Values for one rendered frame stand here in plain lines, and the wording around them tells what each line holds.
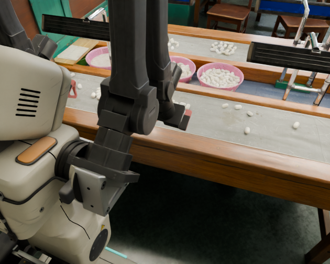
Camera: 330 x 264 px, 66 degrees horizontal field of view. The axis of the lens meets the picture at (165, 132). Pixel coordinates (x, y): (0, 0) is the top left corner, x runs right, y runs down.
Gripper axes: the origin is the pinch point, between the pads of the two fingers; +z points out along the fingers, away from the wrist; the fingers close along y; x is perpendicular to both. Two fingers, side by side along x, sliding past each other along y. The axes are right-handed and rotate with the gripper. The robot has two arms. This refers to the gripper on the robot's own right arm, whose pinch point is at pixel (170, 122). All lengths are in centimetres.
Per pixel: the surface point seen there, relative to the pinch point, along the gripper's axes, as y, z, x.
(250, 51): -17.6, 11.5, -41.4
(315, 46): -40, 10, -48
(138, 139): 18.3, 25.0, 3.3
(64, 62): 88, 41, -32
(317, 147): -56, 39, -20
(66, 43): 99, 47, -48
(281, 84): -38, 65, -63
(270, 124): -35, 42, -26
